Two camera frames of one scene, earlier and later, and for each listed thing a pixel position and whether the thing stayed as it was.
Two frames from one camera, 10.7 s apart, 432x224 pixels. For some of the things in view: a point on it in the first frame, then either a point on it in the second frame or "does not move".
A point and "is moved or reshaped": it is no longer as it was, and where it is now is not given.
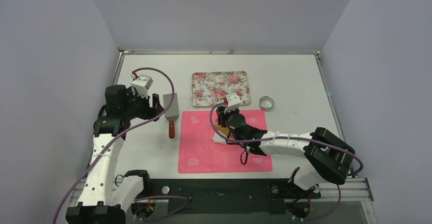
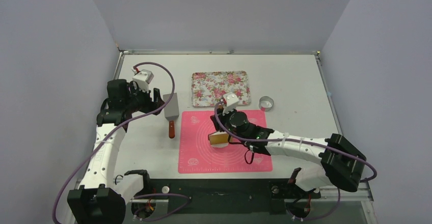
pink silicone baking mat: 198,154 does not move
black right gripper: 222,117 does not move
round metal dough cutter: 266,103 does not move
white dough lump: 218,139 → 220,145
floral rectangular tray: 209,88 does not move
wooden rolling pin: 224,130 is moved or reshaped
